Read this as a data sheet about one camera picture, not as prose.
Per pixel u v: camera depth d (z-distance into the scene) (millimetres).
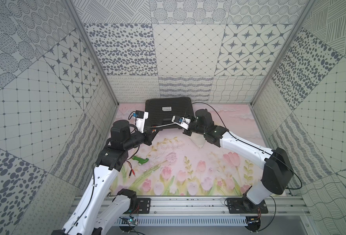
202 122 616
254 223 719
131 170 859
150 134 596
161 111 1069
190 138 954
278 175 437
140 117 579
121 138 503
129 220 702
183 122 645
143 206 736
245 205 660
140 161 881
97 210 389
